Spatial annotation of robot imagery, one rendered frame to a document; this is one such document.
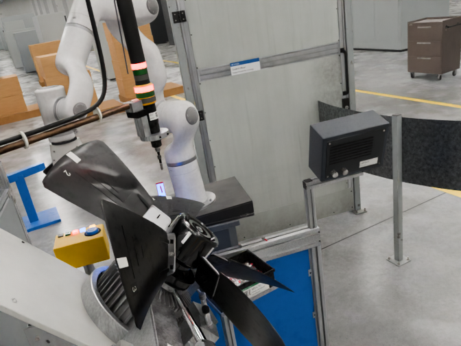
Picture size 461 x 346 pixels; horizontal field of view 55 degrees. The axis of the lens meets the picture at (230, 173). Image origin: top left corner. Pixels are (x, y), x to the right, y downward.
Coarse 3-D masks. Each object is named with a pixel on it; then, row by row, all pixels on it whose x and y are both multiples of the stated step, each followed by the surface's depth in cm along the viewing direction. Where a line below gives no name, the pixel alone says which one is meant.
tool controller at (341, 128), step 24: (336, 120) 160; (360, 120) 159; (384, 120) 158; (312, 144) 161; (336, 144) 154; (360, 144) 157; (384, 144) 161; (312, 168) 167; (336, 168) 160; (360, 168) 164
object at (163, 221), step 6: (150, 210) 107; (156, 210) 108; (144, 216) 106; (150, 216) 106; (156, 216) 107; (162, 216) 108; (168, 216) 109; (156, 222) 107; (162, 222) 107; (168, 222) 108; (162, 228) 107
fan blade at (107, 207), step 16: (112, 208) 78; (112, 224) 76; (128, 224) 80; (144, 224) 86; (112, 240) 74; (128, 240) 78; (144, 240) 84; (160, 240) 91; (128, 256) 77; (144, 256) 82; (160, 256) 90; (128, 272) 75; (144, 272) 81; (160, 272) 89; (128, 288) 73; (144, 288) 80; (144, 304) 78
